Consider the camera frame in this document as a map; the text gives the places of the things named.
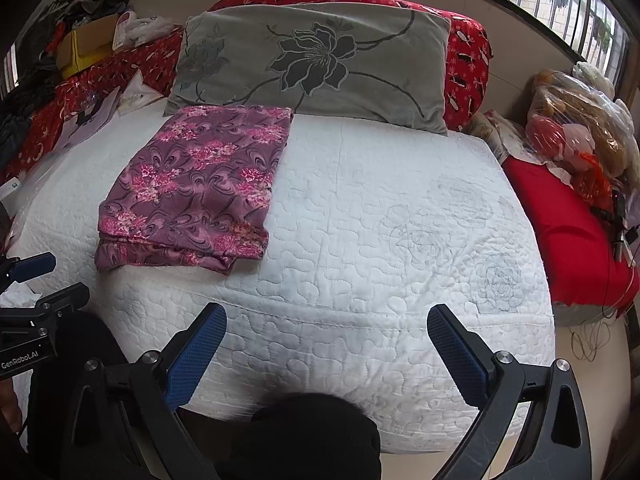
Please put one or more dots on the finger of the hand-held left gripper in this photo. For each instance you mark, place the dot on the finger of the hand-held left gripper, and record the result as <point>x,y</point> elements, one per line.
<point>62,297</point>
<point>32,266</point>

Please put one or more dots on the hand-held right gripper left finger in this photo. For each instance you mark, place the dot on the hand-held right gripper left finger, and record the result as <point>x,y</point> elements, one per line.
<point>197,355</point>

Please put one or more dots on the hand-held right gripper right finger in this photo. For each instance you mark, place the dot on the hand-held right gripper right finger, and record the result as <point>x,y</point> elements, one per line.
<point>457,355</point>

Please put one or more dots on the purple floral garment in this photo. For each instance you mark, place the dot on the purple floral garment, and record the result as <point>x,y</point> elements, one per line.
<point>200,185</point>

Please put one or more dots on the person's left hand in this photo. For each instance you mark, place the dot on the person's left hand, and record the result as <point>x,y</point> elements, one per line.
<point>7,405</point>

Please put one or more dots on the white quilted mattress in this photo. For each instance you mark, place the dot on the white quilted mattress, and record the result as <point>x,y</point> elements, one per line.
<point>375,260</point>

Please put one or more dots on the person's black trousers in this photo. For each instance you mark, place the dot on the person's black trousers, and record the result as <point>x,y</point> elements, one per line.
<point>310,435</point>

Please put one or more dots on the black cloth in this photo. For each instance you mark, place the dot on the black cloth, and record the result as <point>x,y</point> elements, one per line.
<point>20,120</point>

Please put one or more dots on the printed white plastic sleeve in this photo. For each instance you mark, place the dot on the printed white plastic sleeve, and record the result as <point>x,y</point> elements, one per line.
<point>90,120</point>

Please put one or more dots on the red cushion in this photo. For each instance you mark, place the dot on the red cushion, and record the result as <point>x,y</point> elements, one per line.
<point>565,240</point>

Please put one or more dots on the white paper sheet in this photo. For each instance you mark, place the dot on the white paper sheet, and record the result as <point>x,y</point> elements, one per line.
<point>137,95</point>

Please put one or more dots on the dark small tool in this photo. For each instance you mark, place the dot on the dark small tool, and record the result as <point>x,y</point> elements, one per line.
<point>622,230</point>

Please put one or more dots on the yellow cardboard box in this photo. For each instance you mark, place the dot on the yellow cardboard box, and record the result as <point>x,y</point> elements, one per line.
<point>82,55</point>

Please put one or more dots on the floral printed cloth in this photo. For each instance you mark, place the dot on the floral printed cloth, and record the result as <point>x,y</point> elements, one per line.
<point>500,135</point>

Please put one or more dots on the white plastic bag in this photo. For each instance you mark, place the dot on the white plastic bag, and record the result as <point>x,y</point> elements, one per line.
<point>142,27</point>

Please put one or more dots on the plastic bag of plush toys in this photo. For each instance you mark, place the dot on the plastic bag of plush toys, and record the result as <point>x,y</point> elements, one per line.
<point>575,120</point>

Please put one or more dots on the red patterned blanket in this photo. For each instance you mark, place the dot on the red patterned blanket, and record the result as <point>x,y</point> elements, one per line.
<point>470,60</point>

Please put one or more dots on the grey flower pillow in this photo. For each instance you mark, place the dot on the grey flower pillow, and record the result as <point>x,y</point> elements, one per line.
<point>375,45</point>

